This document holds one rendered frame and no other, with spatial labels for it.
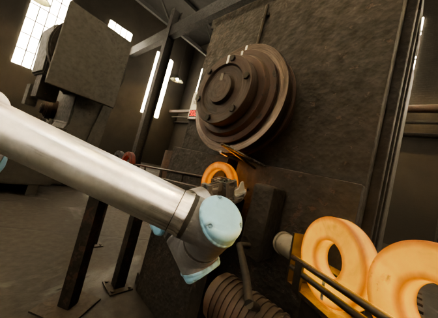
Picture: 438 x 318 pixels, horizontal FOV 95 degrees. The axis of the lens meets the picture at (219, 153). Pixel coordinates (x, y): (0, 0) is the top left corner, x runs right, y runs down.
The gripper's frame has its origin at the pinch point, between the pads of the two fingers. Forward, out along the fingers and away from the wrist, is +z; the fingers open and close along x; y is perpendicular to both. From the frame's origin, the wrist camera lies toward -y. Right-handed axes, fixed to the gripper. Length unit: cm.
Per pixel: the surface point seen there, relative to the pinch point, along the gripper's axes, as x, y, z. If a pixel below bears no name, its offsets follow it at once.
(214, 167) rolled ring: 15.5, 6.6, -0.4
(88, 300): 62, -65, -41
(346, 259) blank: -38.7, 4.5, -22.3
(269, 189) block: -13.2, 5.6, -4.0
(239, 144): 3.5, 17.7, 0.6
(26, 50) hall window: 1008, 253, 1
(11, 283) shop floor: 90, -57, -67
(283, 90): -9.5, 37.7, 7.1
